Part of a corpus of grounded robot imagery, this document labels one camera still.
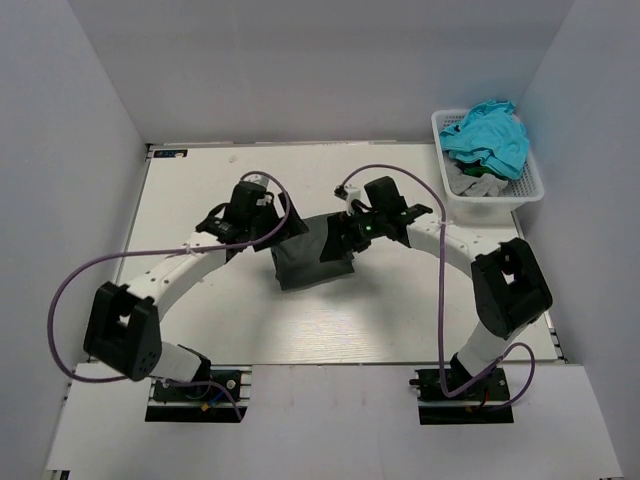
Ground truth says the white plastic basket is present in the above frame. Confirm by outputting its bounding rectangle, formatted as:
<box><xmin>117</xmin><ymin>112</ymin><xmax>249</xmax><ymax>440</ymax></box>
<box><xmin>431</xmin><ymin>101</ymin><xmax>544</xmax><ymax>211</ymax></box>

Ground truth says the white grey garment in basket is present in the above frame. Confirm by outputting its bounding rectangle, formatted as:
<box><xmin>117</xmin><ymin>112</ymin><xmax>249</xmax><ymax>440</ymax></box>
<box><xmin>445</xmin><ymin>164</ymin><xmax>508</xmax><ymax>197</ymax></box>

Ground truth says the dark grey t shirt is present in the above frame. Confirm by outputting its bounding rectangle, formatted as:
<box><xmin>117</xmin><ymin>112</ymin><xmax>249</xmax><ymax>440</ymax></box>
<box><xmin>270</xmin><ymin>214</ymin><xmax>355</xmax><ymax>291</ymax></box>

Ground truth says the dark label sticker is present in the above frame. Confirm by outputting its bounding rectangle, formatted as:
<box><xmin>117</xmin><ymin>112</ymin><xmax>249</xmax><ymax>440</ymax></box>
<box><xmin>152</xmin><ymin>149</ymin><xmax>188</xmax><ymax>158</ymax></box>

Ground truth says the green garment in basket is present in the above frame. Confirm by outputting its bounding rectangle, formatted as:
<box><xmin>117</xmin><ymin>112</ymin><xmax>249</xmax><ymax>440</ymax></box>
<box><xmin>458</xmin><ymin>163</ymin><xmax>494</xmax><ymax>177</ymax></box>

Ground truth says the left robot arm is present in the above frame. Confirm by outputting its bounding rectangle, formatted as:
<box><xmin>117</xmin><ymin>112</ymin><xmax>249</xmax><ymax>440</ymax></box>
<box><xmin>83</xmin><ymin>182</ymin><xmax>308</xmax><ymax>386</ymax></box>

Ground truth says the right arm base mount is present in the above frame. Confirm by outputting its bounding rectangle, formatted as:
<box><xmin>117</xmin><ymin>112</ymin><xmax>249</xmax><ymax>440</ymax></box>
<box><xmin>409</xmin><ymin>368</ymin><xmax>514</xmax><ymax>426</ymax></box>

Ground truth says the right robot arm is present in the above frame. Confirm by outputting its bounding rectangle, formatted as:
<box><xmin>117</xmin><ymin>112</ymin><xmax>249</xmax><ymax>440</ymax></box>
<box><xmin>320</xmin><ymin>204</ymin><xmax>553</xmax><ymax>398</ymax></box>

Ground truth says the turquoise t shirt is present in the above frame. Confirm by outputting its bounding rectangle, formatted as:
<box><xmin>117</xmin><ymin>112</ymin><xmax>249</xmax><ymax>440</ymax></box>
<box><xmin>439</xmin><ymin>100</ymin><xmax>530</xmax><ymax>181</ymax></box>

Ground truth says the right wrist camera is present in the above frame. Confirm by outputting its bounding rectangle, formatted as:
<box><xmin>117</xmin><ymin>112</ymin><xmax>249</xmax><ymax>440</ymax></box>
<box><xmin>364</xmin><ymin>176</ymin><xmax>407</xmax><ymax>216</ymax></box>

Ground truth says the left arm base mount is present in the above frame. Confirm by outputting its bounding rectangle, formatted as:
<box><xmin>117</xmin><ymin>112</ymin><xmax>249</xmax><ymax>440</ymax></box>
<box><xmin>145</xmin><ymin>366</ymin><xmax>252</xmax><ymax>424</ymax></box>

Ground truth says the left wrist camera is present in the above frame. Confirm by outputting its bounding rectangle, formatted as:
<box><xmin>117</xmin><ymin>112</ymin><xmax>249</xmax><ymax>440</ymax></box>
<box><xmin>223</xmin><ymin>174</ymin><xmax>273</xmax><ymax>228</ymax></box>

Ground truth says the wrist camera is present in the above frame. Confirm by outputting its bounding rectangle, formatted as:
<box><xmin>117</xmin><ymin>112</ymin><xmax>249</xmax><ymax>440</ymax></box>
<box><xmin>223</xmin><ymin>174</ymin><xmax>273</xmax><ymax>228</ymax></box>
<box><xmin>364</xmin><ymin>176</ymin><xmax>407</xmax><ymax>216</ymax></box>

